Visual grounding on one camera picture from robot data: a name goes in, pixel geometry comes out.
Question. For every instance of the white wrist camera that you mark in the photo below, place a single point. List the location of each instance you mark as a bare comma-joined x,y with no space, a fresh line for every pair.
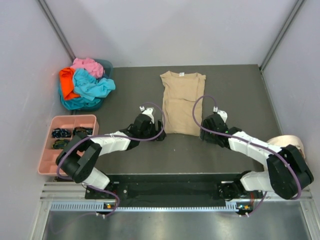
221,113
148,111

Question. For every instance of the aluminium frame post right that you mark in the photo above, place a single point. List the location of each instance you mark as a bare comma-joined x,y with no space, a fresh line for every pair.
298,5

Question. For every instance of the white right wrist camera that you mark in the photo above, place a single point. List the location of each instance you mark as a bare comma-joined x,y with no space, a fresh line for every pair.
221,113

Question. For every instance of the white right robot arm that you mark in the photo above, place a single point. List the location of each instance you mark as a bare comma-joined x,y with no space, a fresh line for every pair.
286,172

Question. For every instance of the cream fabric storage bag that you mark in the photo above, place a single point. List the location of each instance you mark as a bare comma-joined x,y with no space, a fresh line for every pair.
284,140

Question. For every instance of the orange t shirt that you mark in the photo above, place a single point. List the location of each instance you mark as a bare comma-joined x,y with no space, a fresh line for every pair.
66,83

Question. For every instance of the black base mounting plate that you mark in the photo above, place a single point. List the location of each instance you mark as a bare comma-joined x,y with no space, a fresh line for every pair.
167,194

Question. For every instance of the aluminium frame post left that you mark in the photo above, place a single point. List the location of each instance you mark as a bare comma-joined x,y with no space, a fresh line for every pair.
56,28

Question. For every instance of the aluminium frame post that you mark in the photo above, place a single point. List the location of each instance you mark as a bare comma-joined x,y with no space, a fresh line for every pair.
298,5
56,28

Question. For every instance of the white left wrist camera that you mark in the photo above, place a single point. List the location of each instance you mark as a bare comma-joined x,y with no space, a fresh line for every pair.
148,111

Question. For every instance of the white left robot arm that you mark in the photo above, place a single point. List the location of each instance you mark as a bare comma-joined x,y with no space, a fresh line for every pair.
78,158

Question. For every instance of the pink compartment tray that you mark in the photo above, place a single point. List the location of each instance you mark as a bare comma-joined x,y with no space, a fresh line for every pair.
47,165

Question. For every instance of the beige t shirt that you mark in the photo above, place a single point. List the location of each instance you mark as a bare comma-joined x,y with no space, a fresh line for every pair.
181,90

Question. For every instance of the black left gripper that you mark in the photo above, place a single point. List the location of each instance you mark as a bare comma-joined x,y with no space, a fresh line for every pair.
159,126

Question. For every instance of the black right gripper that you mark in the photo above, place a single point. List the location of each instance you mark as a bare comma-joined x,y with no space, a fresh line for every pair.
207,138

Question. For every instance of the pink t shirt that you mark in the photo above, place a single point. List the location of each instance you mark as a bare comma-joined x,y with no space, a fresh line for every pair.
94,68

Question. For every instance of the cyan t shirt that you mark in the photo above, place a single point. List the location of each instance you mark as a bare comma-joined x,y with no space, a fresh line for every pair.
92,91

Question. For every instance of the dark patterned rolled item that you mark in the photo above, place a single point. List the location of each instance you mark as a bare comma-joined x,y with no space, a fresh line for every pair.
60,144
61,133
88,131

